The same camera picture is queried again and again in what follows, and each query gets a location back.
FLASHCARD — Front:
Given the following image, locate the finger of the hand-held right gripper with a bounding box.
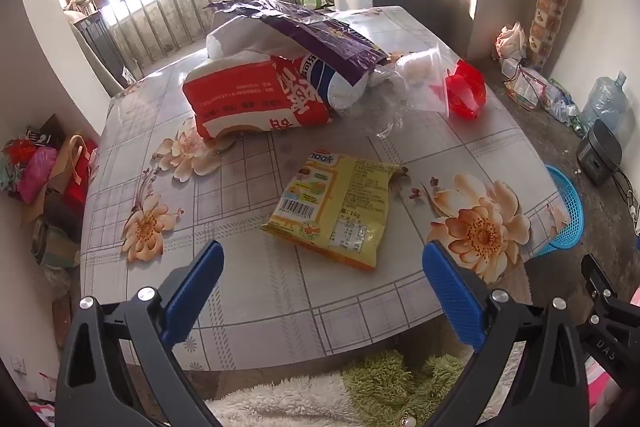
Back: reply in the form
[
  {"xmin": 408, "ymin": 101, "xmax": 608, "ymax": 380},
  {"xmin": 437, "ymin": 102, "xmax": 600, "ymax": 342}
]
[{"xmin": 580, "ymin": 253, "xmax": 640, "ymax": 333}]

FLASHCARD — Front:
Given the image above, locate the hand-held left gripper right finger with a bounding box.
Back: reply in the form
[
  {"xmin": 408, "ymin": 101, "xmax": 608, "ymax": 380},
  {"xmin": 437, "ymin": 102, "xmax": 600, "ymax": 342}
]
[{"xmin": 421, "ymin": 241, "xmax": 603, "ymax": 427}]

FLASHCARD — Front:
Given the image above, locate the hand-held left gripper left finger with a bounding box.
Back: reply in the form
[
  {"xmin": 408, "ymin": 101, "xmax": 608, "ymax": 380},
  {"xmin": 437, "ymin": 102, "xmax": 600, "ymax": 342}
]
[{"xmin": 55, "ymin": 239, "xmax": 226, "ymax": 427}]

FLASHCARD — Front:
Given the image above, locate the blue plastic basket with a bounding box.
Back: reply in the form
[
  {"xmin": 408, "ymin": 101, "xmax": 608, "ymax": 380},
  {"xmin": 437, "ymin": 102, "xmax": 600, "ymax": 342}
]
[{"xmin": 530, "ymin": 164, "xmax": 585, "ymax": 258}]

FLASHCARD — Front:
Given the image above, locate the yellow snack packet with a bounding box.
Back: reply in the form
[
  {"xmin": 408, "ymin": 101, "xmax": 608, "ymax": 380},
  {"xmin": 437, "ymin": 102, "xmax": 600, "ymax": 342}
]
[{"xmin": 259, "ymin": 148, "xmax": 408, "ymax": 273}]

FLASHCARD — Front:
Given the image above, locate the red and white tissue pack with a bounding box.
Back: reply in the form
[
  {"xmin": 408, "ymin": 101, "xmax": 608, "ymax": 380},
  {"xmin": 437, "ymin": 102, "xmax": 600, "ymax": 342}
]
[{"xmin": 181, "ymin": 54, "xmax": 335, "ymax": 140}]

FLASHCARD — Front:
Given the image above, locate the pink cloth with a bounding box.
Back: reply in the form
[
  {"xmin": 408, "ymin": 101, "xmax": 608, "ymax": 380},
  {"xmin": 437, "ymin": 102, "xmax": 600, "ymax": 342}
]
[{"xmin": 585, "ymin": 359, "xmax": 626, "ymax": 410}]

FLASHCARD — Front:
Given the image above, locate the floral tablecloth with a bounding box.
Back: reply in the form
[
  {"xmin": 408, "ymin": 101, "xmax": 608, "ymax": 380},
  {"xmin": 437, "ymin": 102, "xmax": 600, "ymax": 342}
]
[{"xmin": 80, "ymin": 6, "xmax": 573, "ymax": 370}]

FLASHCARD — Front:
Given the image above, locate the green fluffy rug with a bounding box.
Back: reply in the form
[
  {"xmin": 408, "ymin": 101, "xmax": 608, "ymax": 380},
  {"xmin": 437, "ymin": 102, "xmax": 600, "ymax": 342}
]
[{"xmin": 340, "ymin": 349, "xmax": 466, "ymax": 427}]

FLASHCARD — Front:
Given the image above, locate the black rice cooker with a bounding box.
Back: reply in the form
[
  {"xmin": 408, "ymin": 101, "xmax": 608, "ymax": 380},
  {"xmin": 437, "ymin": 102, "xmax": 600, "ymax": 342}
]
[{"xmin": 576, "ymin": 119, "xmax": 623, "ymax": 186}]

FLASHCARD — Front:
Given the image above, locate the white fluffy blanket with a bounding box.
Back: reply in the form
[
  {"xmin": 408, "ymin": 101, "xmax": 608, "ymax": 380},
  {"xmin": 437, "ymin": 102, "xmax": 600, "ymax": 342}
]
[{"xmin": 205, "ymin": 377, "xmax": 361, "ymax": 427}]

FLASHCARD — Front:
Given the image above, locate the pile of clear plastic bags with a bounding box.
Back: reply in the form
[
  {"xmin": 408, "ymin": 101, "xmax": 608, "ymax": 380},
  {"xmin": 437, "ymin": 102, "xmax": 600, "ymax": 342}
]
[{"xmin": 542, "ymin": 79, "xmax": 583, "ymax": 130}]

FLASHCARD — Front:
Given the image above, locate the large blue water jug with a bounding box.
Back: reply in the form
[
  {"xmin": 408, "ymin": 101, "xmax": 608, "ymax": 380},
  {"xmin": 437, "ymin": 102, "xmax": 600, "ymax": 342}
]
[{"xmin": 580, "ymin": 72, "xmax": 628, "ymax": 132}]

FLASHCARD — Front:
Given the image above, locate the red plastic bag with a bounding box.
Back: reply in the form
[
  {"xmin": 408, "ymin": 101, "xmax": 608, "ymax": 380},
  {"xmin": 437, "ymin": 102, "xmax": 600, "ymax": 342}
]
[{"xmin": 444, "ymin": 59, "xmax": 488, "ymax": 120}]

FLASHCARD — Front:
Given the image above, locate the colourful printed plastic bag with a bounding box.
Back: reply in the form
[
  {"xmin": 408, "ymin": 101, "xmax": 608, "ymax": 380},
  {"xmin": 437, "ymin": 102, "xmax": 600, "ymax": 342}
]
[{"xmin": 504, "ymin": 66, "xmax": 550, "ymax": 110}]

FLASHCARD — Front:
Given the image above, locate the clear plastic bag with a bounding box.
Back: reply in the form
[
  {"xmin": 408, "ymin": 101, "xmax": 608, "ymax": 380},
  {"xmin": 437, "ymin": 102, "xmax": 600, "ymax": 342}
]
[{"xmin": 390, "ymin": 46, "xmax": 451, "ymax": 114}]

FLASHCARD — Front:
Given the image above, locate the pale pink plastic bag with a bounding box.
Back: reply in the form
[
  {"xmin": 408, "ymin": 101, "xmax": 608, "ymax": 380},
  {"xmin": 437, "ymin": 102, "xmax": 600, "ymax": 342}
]
[{"xmin": 495, "ymin": 22, "xmax": 528, "ymax": 62}]

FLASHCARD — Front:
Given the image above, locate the white plastic bag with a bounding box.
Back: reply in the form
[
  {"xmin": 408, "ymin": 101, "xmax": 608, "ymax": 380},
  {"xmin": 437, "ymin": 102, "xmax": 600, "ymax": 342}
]
[{"xmin": 206, "ymin": 13, "xmax": 301, "ymax": 60}]

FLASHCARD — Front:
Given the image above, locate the grey cabinet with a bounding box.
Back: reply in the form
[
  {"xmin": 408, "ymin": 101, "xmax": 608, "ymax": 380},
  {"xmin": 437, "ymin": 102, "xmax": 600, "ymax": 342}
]
[{"xmin": 331, "ymin": 0, "xmax": 476, "ymax": 58}]

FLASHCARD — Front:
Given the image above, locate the purple snack bag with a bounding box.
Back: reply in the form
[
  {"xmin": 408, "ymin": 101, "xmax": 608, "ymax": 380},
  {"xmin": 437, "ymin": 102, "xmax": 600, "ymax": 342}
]
[{"xmin": 202, "ymin": 0, "xmax": 391, "ymax": 88}]

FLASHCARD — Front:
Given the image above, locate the tall patterned cardboard box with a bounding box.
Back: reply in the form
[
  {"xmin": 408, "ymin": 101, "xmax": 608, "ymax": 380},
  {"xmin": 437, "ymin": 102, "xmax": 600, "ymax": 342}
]
[{"xmin": 529, "ymin": 0, "xmax": 573, "ymax": 70}]

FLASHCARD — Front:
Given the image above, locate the black power cable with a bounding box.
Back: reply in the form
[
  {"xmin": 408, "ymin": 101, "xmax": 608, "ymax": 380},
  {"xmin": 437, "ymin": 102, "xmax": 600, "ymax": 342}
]
[{"xmin": 615, "ymin": 167, "xmax": 640, "ymax": 233}]

